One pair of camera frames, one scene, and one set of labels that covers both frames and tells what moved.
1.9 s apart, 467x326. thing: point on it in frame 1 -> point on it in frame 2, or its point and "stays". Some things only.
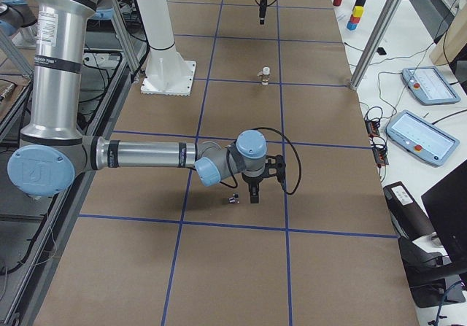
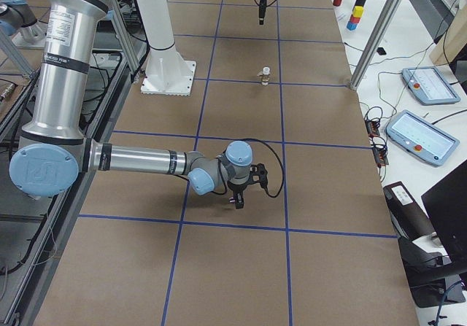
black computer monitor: [446, 204] stays
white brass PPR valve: [264, 74] stays
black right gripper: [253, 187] -> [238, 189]
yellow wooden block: [358, 11] stays
